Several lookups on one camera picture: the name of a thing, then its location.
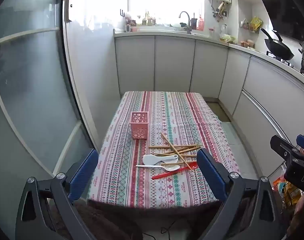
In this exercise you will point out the kitchen window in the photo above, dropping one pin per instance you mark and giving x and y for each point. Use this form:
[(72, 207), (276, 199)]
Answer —
[(167, 0)]

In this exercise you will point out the person's right forearm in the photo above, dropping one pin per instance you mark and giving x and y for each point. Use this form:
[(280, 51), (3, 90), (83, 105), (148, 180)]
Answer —
[(303, 207)]

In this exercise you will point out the white kitchen countertop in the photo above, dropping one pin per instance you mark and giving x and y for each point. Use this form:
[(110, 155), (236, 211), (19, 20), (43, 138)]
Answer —
[(167, 32)]

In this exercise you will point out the pink perforated utensil basket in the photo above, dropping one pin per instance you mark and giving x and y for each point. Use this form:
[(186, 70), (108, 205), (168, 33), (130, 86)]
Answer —
[(139, 127)]

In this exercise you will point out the black range hood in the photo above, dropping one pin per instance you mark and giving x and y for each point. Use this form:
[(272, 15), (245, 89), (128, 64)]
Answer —
[(287, 5)]

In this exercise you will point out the white rice paddle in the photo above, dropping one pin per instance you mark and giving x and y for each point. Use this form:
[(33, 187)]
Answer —
[(152, 159)]

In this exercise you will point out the patterned striped tablecloth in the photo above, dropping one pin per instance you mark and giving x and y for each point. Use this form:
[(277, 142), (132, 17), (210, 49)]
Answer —
[(131, 160)]

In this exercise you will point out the colourful snack packets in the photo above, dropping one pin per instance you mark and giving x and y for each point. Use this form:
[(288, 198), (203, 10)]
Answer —
[(289, 192)]

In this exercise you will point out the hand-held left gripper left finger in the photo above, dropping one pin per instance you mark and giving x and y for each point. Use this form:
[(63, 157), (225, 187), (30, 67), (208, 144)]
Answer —
[(83, 175)]

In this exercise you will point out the row of windowsill ornaments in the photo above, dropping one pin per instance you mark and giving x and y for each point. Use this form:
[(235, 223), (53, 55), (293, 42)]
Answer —
[(147, 20)]

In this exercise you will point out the green cabbage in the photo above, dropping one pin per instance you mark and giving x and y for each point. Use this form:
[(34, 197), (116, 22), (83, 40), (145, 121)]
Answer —
[(227, 38)]

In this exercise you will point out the red plastic spoon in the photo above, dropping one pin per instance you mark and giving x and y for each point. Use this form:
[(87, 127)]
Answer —
[(172, 173)]

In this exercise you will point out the clear glass jar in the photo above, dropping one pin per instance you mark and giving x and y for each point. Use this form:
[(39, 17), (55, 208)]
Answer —
[(224, 31)]

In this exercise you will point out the gas stove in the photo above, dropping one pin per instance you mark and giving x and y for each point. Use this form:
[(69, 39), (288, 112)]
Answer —
[(287, 62)]

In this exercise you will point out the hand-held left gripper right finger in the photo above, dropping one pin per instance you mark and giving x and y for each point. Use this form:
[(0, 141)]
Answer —
[(212, 175)]

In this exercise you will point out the white kitchen cabinets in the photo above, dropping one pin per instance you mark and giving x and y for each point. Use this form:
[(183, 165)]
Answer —
[(174, 65)]

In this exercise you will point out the black wok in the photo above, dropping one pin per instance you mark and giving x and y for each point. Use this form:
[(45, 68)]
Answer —
[(279, 47)]

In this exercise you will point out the pile of wooden chopsticks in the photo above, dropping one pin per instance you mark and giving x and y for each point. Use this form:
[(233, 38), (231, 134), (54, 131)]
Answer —
[(178, 150)]

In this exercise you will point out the frosted glass sliding door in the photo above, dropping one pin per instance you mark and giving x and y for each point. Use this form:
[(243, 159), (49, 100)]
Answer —
[(34, 92)]

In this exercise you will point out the water heater pipes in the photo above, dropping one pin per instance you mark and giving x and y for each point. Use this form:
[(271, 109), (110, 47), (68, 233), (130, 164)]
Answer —
[(218, 10)]

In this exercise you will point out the orange detergent bottle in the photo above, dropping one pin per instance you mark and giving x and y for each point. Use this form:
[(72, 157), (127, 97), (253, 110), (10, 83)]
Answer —
[(201, 23)]

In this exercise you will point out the yellow snack bag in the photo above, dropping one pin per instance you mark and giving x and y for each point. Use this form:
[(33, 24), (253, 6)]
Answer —
[(255, 23)]

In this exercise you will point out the white plastic spoon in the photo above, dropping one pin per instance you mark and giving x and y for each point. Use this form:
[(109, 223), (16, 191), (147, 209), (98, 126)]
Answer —
[(174, 168)]

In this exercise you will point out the curved metal faucet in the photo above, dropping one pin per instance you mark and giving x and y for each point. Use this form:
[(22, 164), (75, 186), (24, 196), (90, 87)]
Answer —
[(185, 20)]

